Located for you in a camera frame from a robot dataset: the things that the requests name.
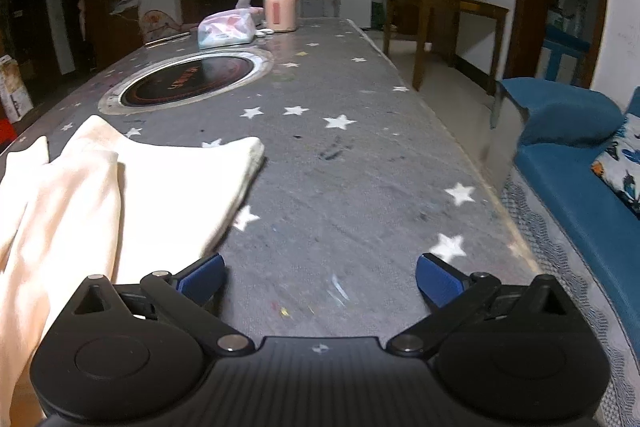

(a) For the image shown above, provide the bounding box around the cream white garment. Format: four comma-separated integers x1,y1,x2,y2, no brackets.
0,114,266,427

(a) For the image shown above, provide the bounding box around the small blue table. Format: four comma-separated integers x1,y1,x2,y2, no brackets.
536,24,591,88

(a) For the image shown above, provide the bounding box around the pink children's play tent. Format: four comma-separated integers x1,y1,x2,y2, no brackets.
139,8,198,42

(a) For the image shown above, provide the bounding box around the grey star tablecloth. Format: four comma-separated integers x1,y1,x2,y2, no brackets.
0,18,546,343

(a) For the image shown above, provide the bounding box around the dark wooden side table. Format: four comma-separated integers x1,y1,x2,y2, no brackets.
382,0,510,95

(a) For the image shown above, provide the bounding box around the cardboard box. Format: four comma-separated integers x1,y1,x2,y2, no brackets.
0,54,35,124

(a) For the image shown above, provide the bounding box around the pink water bottle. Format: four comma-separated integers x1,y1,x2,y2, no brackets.
263,0,299,32

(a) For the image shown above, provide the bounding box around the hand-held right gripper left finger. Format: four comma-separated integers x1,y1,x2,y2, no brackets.
70,253,256,356

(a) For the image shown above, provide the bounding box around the blue sofa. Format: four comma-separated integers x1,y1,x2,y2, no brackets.
492,77,640,358

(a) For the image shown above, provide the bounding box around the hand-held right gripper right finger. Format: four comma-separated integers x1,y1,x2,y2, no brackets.
385,253,571,357

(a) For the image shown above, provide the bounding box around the butterfly print pillow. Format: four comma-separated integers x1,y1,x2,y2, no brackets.
591,112,640,215

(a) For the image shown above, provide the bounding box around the round black induction cooktop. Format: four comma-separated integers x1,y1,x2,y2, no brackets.
97,48,275,115

